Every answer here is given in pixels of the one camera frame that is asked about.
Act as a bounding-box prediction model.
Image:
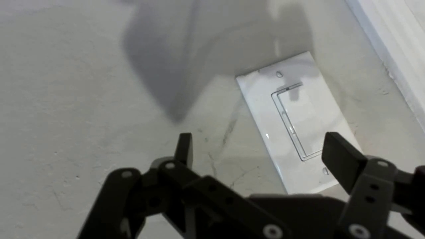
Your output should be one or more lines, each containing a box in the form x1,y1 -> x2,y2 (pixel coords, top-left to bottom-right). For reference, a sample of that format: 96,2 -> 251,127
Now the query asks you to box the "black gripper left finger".
77,133 -> 293,239

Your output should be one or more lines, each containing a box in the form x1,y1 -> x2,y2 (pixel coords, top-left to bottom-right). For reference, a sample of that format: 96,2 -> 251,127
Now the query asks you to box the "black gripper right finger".
322,132 -> 425,239

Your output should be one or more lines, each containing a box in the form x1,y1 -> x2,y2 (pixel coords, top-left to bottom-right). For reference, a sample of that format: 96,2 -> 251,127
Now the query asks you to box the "white wall light switch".
235,52 -> 360,194

